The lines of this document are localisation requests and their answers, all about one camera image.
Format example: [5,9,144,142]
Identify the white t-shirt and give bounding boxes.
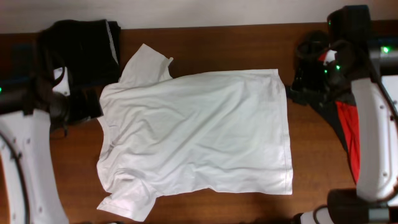
[97,45,293,222]

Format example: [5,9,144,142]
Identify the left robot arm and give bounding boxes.
[1,67,70,223]

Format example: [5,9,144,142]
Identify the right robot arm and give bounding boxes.
[286,5,397,223]

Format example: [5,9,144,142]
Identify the dark green t-shirt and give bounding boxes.
[285,30,356,152]

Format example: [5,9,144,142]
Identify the red printed t-shirt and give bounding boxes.
[321,87,361,184]

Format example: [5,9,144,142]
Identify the folded black garment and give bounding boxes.
[38,19,121,89]

